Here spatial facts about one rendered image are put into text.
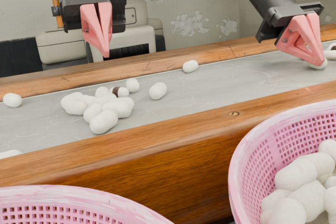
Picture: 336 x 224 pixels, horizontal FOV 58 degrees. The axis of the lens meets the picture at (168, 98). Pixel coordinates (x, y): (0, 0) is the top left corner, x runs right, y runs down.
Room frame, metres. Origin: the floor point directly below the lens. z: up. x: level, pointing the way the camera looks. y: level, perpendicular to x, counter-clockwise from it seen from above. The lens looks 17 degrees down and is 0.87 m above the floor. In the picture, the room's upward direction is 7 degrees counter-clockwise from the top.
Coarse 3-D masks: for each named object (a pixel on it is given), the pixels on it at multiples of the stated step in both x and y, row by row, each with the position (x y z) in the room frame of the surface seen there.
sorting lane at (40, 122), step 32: (224, 64) 0.59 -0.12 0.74; (256, 64) 0.56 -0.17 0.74; (288, 64) 0.53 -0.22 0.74; (32, 96) 0.51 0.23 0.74; (128, 96) 0.44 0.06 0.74; (192, 96) 0.40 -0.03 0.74; (224, 96) 0.39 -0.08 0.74; (256, 96) 0.37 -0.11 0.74; (0, 128) 0.37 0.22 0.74; (32, 128) 0.35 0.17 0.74; (64, 128) 0.34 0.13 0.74
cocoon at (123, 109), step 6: (108, 102) 0.35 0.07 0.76; (114, 102) 0.35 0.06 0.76; (120, 102) 0.35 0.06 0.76; (126, 102) 0.35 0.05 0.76; (102, 108) 0.35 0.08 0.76; (108, 108) 0.35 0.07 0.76; (114, 108) 0.34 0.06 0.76; (120, 108) 0.34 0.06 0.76; (126, 108) 0.34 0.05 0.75; (120, 114) 0.34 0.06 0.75; (126, 114) 0.34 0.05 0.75
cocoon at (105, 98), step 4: (108, 92) 0.40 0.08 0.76; (100, 96) 0.38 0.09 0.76; (104, 96) 0.38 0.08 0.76; (108, 96) 0.39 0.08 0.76; (112, 96) 0.39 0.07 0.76; (96, 100) 0.38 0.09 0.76; (100, 100) 0.38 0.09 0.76; (104, 100) 0.38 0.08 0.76; (108, 100) 0.38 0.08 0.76; (100, 104) 0.37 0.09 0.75
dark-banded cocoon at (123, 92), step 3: (120, 87) 0.43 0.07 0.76; (123, 87) 0.43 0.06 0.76; (111, 90) 0.43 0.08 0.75; (120, 90) 0.43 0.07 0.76; (123, 90) 0.43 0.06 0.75; (126, 90) 0.43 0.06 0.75; (120, 93) 0.42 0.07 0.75; (123, 93) 0.42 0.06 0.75; (126, 93) 0.43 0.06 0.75; (120, 96) 0.43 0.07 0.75; (123, 96) 0.43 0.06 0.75; (126, 96) 0.43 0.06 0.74
